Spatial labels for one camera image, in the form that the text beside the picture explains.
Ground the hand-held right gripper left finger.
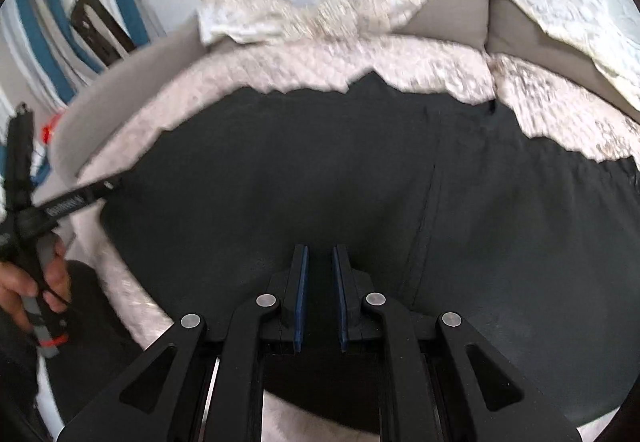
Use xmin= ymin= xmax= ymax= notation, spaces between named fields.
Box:
xmin=47 ymin=244 xmax=311 ymax=442

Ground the blue white striped cloth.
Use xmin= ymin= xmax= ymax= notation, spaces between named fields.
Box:
xmin=0 ymin=0 xmax=167 ymax=108

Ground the black leather jacket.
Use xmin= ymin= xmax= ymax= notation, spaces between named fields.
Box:
xmin=97 ymin=72 xmax=640 ymax=429

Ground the grey sofa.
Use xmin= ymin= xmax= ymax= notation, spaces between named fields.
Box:
xmin=50 ymin=0 xmax=617 ymax=179

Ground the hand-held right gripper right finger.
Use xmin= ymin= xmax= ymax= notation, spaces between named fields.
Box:
xmin=331 ymin=244 xmax=583 ymax=442

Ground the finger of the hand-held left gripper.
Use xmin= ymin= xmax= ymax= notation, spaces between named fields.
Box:
xmin=5 ymin=102 xmax=36 ymax=217
xmin=27 ymin=176 xmax=124 ymax=228

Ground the black frame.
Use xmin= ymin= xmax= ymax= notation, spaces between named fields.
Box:
xmin=69 ymin=0 xmax=137 ymax=68

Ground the person's left hand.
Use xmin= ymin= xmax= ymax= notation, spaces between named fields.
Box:
xmin=0 ymin=239 xmax=72 ymax=330

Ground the pink quilted seat cover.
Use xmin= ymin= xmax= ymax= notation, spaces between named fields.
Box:
xmin=70 ymin=34 xmax=640 ymax=442

